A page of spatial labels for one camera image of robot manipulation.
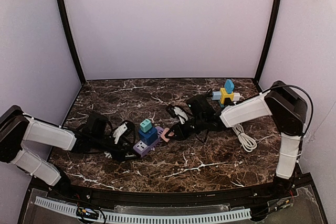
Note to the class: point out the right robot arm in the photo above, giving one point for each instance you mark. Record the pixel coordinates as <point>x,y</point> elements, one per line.
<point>289,108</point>

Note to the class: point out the white usb charger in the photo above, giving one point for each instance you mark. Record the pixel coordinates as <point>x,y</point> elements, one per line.
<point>236,97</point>

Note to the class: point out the blue square socket adapter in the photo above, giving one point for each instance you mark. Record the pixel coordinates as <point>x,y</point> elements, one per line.
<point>229,86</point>

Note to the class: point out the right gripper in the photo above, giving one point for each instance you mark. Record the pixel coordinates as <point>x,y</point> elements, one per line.
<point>182,130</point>

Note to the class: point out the purple power strip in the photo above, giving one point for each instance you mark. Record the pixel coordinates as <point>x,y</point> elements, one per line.
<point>142,149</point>

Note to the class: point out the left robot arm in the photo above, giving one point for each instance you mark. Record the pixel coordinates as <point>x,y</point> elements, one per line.
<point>96,134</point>

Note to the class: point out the dark blue cube adapter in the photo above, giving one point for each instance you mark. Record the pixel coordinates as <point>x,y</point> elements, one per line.
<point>148,137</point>

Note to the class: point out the light blue charger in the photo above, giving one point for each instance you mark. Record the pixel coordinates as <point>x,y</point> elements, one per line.
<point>216,95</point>

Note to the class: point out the small teal plug adapter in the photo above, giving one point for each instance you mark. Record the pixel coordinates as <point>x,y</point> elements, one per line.
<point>145,125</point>

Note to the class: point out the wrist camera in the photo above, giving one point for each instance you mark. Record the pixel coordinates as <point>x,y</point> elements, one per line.
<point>125,128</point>
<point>177,112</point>

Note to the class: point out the pink charger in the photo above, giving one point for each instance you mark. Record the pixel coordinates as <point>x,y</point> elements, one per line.
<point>166,135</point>

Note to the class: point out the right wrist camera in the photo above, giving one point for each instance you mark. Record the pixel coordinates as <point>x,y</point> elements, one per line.
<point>177,112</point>

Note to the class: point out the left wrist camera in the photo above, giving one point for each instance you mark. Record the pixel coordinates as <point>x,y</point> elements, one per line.
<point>125,128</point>

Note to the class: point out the yellow cube socket adapter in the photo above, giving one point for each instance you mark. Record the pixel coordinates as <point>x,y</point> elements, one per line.
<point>226,97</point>

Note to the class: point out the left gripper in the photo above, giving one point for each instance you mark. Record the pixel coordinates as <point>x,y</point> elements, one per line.
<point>125,151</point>

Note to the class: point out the white slotted cable duct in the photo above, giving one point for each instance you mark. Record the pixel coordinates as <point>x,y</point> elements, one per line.
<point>70,210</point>

